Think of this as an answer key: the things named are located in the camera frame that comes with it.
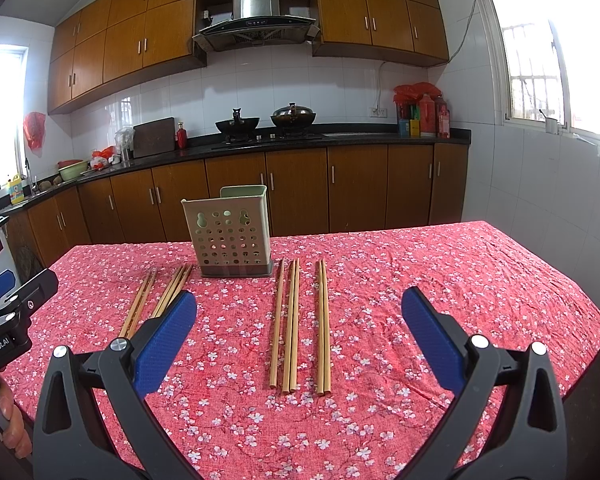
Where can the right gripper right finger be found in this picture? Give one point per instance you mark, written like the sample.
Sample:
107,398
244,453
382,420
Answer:
528,439

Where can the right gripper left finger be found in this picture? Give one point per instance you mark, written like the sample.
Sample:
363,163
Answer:
71,440

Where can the wooden chopstick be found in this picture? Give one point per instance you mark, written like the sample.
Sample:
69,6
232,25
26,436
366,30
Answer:
141,304
155,312
174,287
288,334
294,326
177,287
326,330
272,382
321,345
134,304

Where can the person's left hand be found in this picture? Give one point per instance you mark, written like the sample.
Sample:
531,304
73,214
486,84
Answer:
15,436

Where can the yellow detergent bottle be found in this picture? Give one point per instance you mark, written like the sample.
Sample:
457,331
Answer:
15,190

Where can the green bowl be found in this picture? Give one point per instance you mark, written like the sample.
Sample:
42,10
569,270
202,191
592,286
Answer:
72,169

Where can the red white bag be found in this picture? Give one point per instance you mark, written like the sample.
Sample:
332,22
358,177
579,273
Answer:
101,159

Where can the red floral tablecloth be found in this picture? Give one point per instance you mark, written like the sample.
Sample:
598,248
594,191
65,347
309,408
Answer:
216,404

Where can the dark wooden cutting board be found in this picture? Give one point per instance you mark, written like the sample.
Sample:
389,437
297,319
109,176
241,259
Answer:
154,138

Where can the beige perforated utensil holder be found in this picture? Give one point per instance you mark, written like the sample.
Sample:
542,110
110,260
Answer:
230,233

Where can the left window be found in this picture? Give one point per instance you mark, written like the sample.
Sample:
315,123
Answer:
13,63

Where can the window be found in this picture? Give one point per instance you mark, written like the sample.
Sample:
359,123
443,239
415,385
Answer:
546,56
13,63

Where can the red bottle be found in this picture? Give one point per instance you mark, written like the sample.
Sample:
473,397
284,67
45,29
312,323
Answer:
181,136

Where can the black countertop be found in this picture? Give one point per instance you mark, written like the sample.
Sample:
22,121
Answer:
199,148

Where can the cup on window sill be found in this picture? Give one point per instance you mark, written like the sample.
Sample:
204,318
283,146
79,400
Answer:
551,123

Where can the wooden lower cabinets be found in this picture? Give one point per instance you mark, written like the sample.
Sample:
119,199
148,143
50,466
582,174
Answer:
335,188

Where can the wooden cabinets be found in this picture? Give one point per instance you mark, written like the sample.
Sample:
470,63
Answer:
111,45
335,188

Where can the gas stove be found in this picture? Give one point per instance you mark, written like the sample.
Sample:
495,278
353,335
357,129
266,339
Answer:
271,139

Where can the red bags and bottles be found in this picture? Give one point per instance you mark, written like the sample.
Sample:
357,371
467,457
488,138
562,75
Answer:
421,111

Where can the black lidded wok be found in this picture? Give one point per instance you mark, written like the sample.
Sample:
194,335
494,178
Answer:
293,119

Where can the steel range hood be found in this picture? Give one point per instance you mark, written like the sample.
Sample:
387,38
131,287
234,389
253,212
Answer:
222,25

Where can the right window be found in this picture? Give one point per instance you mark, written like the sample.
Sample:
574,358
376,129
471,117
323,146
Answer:
546,56

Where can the wooden upper cabinets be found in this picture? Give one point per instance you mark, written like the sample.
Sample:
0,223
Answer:
111,45

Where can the red plastic bag on wall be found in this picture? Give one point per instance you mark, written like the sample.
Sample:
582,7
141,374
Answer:
34,132

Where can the black wok with handle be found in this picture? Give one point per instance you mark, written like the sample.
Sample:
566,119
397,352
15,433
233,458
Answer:
238,128

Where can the wall power socket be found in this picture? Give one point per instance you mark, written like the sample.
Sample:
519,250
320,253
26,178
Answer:
378,112

